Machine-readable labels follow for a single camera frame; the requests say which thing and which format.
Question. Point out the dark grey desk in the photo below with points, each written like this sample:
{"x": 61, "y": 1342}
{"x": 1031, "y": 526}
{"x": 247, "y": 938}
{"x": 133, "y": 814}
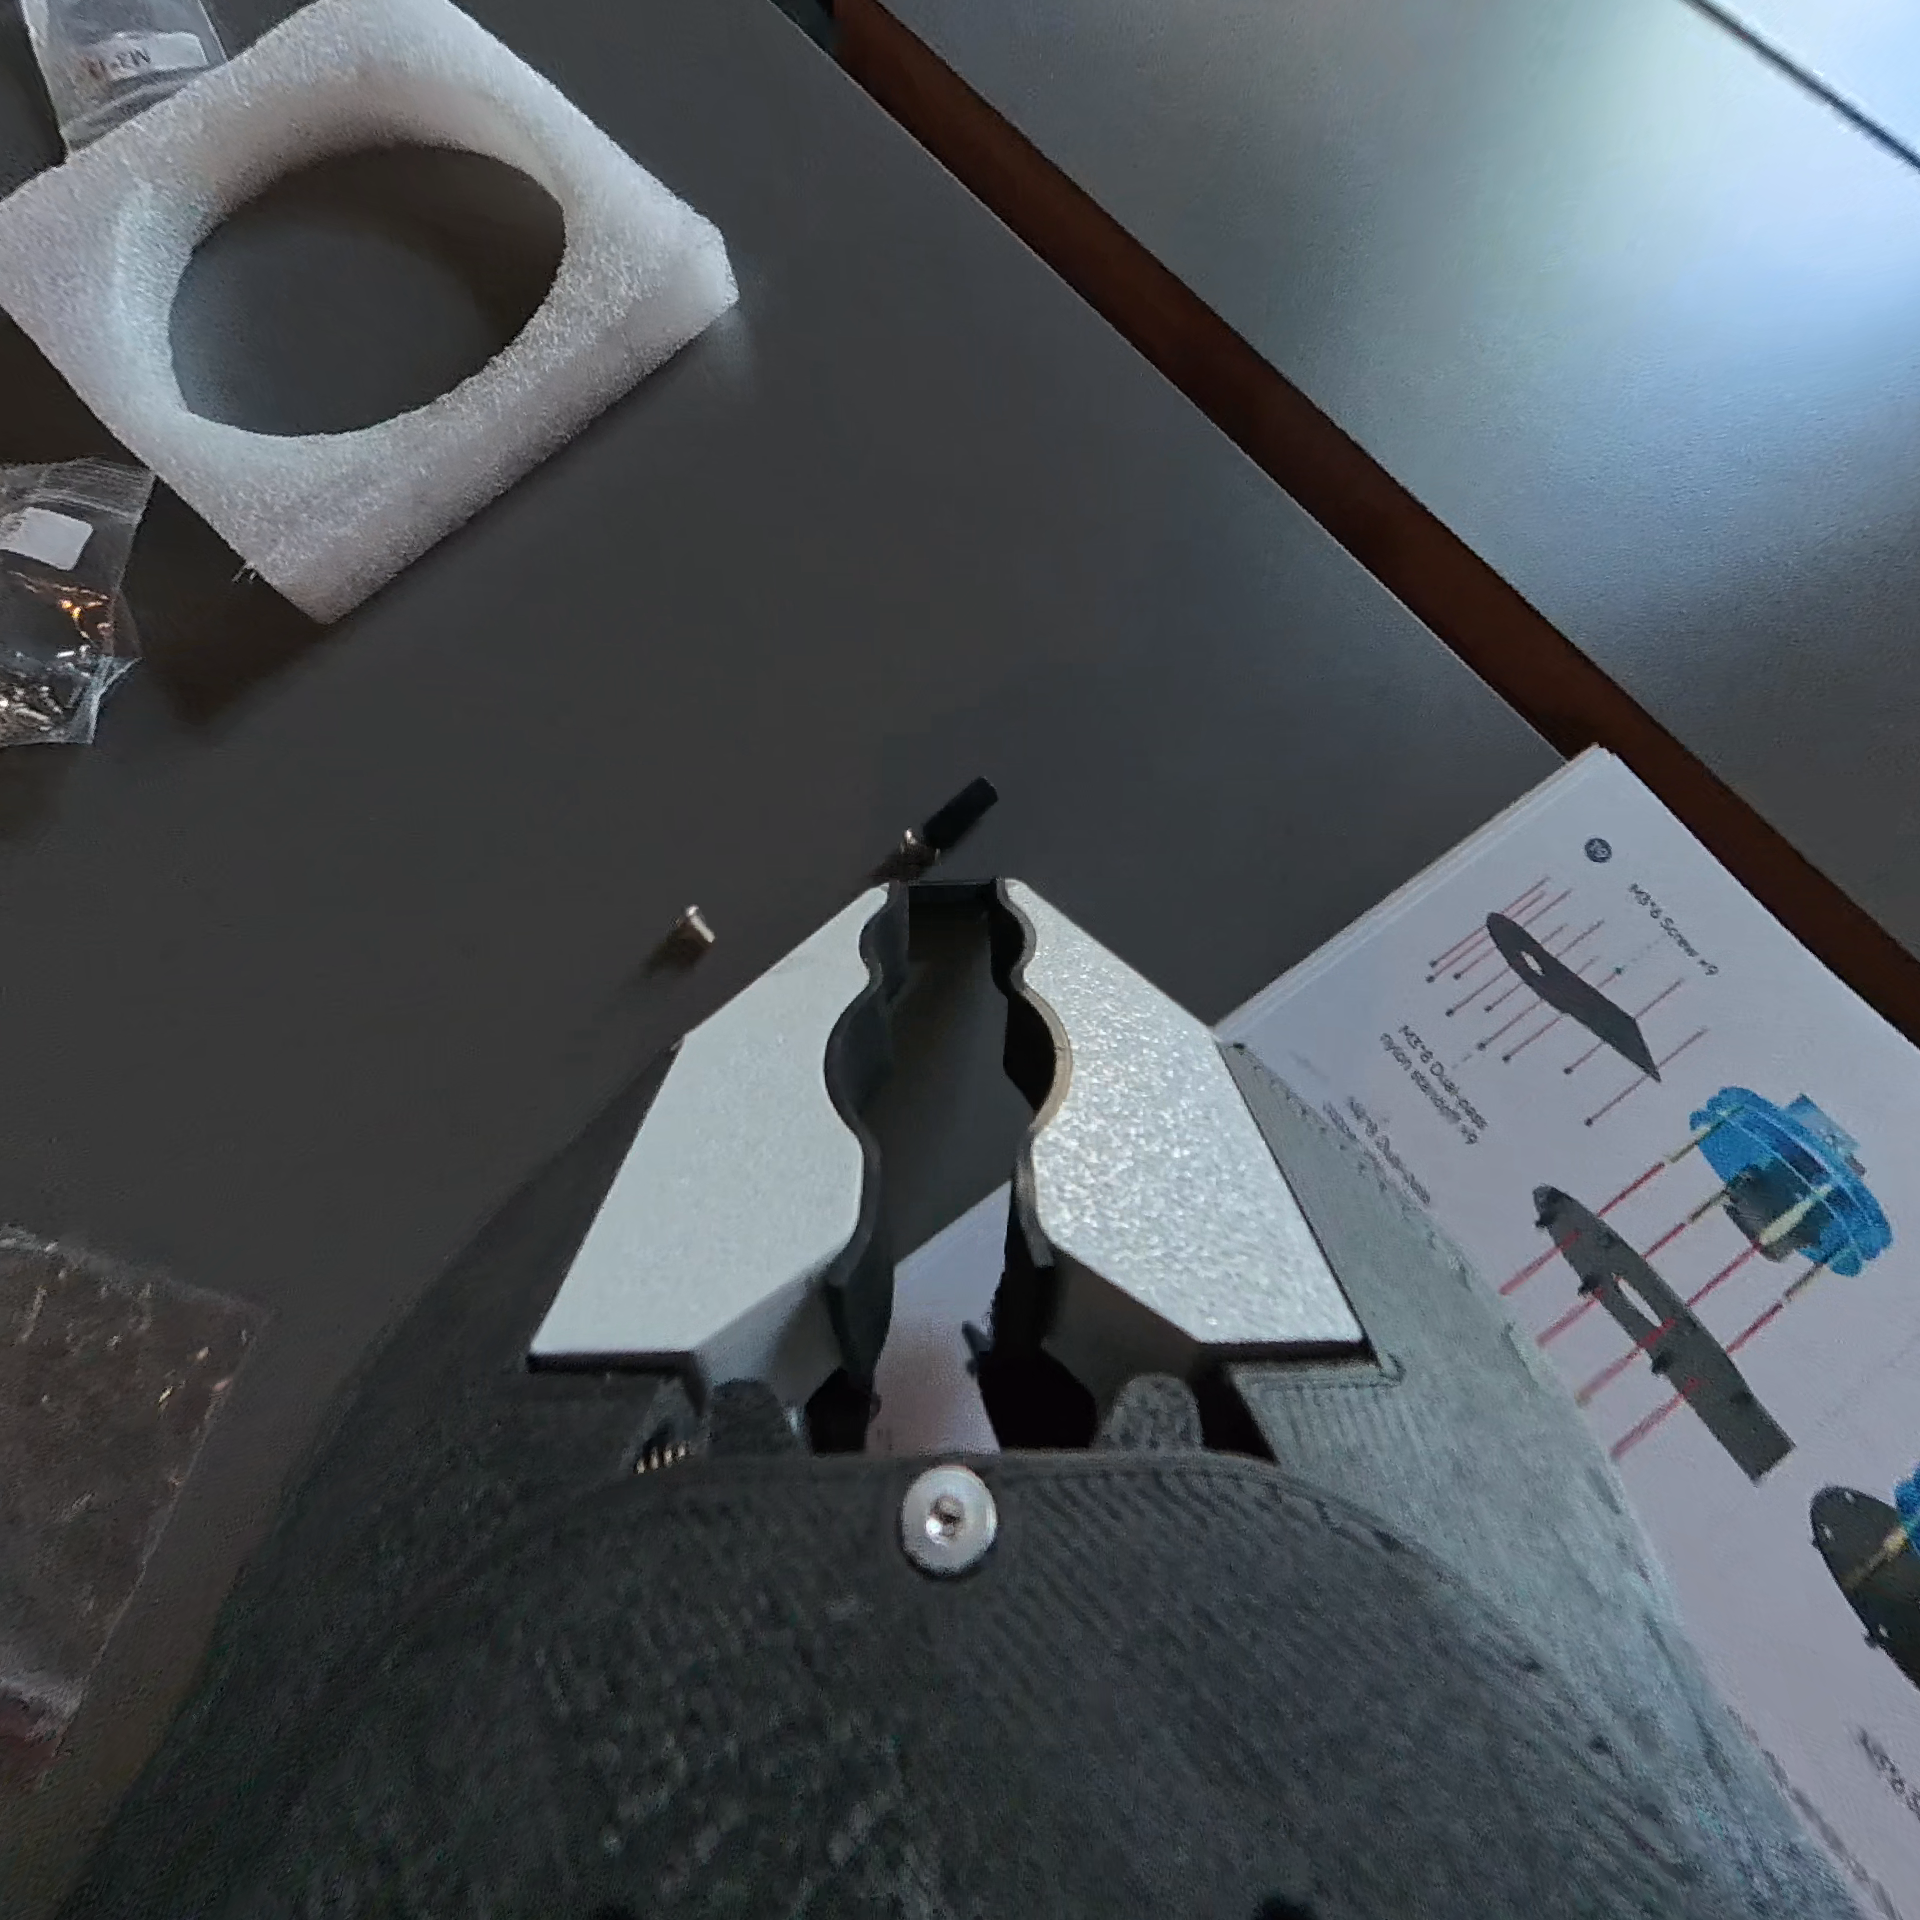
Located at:
{"x": 600, "y": 780}

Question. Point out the printed instruction sheet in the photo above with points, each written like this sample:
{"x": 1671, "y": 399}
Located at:
{"x": 1861, "y": 1350}

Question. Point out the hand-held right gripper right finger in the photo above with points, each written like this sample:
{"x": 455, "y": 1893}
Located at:
{"x": 1184, "y": 1201}

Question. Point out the pile of clear parts bags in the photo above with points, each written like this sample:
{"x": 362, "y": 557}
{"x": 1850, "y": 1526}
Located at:
{"x": 61, "y": 630}

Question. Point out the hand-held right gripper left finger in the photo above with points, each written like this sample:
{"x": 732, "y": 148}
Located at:
{"x": 704, "y": 1201}

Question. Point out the light grey desk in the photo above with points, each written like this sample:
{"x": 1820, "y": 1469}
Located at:
{"x": 1861, "y": 45}

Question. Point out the black nylon standoff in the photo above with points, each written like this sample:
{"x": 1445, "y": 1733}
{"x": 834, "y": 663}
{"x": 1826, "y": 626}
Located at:
{"x": 969, "y": 803}

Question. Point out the white foam block with hole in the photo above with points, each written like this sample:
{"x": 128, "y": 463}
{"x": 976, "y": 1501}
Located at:
{"x": 451, "y": 465}

